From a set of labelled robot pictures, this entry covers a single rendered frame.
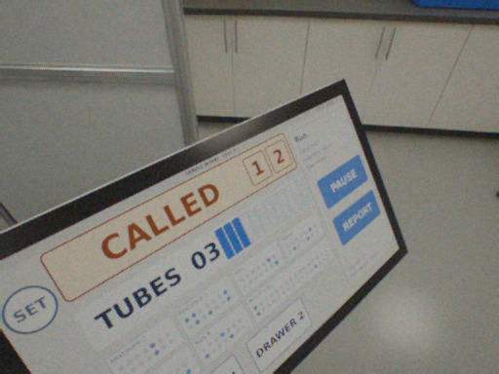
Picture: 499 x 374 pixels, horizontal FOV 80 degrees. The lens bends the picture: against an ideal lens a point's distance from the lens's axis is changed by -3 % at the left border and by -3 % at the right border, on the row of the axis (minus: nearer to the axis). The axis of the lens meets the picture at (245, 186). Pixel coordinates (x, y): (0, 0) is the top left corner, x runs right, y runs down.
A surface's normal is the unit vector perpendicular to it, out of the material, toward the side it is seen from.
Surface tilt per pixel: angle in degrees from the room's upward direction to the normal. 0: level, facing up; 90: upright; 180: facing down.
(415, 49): 90
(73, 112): 90
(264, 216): 50
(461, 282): 0
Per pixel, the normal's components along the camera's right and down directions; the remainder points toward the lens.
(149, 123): -0.11, 0.69
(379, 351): 0.00, -0.72
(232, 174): 0.48, -0.06
